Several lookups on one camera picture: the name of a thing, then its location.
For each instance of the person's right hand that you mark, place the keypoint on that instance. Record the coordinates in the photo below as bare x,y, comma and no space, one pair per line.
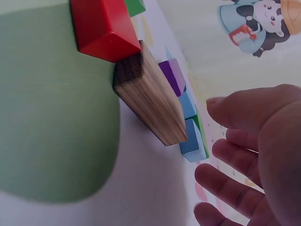
277,153

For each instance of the person's right thumb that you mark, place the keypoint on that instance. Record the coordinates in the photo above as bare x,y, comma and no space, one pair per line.
232,108

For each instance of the green wooden block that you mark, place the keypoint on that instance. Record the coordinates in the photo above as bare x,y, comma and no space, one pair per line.
135,7
204,143

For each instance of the light blue wooden block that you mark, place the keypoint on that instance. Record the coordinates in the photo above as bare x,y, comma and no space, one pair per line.
187,104

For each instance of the purple wooden block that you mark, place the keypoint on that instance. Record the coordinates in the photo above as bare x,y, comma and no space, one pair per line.
172,75

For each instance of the natural wood grain block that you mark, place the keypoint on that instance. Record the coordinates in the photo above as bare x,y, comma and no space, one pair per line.
148,101

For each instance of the red wooden block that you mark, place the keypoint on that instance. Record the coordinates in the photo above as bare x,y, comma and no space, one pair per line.
101,26

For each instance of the green rounded mat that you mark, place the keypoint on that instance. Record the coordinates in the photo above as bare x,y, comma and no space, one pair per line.
47,106

